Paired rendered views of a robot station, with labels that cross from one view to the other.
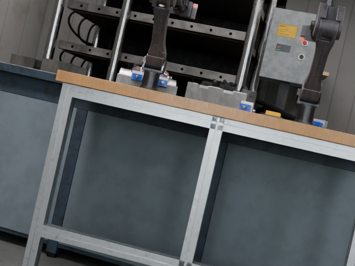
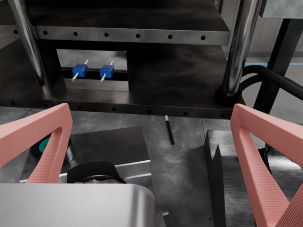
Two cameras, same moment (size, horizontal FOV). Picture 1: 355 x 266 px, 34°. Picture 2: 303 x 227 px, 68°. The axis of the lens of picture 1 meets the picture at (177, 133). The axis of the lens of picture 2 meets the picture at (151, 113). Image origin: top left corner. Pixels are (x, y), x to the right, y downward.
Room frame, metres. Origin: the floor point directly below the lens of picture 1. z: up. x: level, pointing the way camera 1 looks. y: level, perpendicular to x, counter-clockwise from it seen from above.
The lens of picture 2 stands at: (2.52, 0.11, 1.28)
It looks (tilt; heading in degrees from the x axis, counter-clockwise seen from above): 37 degrees down; 353
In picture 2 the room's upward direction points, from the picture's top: straight up
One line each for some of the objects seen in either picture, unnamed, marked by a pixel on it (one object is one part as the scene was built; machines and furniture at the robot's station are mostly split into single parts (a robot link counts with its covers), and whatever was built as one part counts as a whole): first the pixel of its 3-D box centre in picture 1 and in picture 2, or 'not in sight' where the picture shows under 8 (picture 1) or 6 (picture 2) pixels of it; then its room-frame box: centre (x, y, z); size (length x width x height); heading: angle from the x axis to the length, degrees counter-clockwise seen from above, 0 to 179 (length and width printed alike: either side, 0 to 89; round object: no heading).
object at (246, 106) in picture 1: (244, 107); not in sight; (2.34, -0.24, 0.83); 0.13 x 0.05 x 0.05; 166
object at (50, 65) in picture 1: (64, 70); not in sight; (2.86, 0.61, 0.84); 0.20 x 0.15 x 0.07; 167
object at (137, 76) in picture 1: (137, 77); not in sight; (2.42, 0.22, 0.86); 0.13 x 0.05 x 0.05; 5
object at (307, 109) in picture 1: (305, 115); not in sight; (2.16, -0.45, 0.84); 0.20 x 0.07 x 0.08; 83
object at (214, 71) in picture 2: not in sight; (106, 63); (3.69, 0.21, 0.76); 1.30 x 0.84 x 0.06; 77
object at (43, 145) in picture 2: (135, 67); (53, 150); (2.88, 0.28, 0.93); 0.08 x 0.08 x 0.04
